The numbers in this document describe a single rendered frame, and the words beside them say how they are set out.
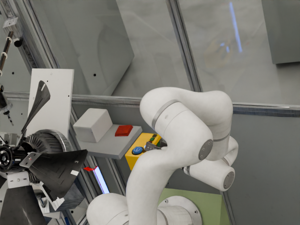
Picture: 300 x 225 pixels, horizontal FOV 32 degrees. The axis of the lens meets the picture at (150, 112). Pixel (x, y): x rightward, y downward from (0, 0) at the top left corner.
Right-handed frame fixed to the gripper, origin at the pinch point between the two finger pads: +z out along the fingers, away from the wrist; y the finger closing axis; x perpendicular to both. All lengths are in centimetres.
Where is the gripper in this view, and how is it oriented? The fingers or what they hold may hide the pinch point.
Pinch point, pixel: (156, 146)
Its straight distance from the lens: 189.5
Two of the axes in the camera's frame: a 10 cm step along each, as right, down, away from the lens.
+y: 6.2, 0.3, 7.9
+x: 2.6, -9.5, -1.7
